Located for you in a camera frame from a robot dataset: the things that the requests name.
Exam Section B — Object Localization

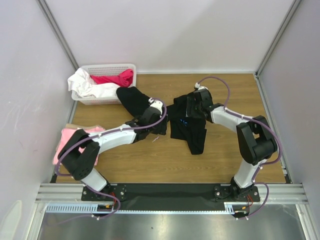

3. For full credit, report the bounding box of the black t-shirt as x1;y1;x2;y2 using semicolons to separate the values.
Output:
116;87;207;155

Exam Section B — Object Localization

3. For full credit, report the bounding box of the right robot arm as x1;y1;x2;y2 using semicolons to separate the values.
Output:
186;87;278;201

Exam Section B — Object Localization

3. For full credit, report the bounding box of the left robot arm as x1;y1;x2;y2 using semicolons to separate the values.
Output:
57;104;166;200

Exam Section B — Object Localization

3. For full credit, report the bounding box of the magenta t-shirt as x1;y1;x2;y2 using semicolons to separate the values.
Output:
90;69;134;88

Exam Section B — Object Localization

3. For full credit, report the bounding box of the white plastic laundry basket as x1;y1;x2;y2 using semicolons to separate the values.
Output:
70;63;137;105

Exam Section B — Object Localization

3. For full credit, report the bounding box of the white t-shirt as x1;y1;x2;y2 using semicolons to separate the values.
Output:
67;68;120;98

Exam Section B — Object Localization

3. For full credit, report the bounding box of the folded beige t-shirt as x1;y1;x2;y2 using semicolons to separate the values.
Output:
65;123;86;130

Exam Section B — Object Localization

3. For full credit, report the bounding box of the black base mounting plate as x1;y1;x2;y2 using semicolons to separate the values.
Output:
82;182;261;213

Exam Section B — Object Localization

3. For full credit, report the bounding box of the folded pink t-shirt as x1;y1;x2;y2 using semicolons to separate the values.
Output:
52;125;106;167

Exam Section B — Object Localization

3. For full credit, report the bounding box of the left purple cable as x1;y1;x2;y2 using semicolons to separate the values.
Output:
47;97;168;227

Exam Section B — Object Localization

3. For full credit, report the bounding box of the purple cable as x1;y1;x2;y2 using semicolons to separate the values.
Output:
197;76;281;221
47;97;168;227

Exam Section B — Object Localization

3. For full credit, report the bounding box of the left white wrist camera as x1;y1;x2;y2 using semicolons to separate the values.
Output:
148;97;164;111

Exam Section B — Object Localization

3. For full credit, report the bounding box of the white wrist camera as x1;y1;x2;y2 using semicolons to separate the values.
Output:
148;97;164;111
194;82;208;92

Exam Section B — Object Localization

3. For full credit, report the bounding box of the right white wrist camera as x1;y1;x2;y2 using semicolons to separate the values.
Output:
194;82;208;92

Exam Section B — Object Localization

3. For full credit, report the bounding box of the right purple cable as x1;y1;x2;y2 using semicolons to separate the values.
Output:
197;76;281;221

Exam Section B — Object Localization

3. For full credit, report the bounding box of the aluminium frame rail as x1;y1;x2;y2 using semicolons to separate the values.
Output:
35;183;308;204

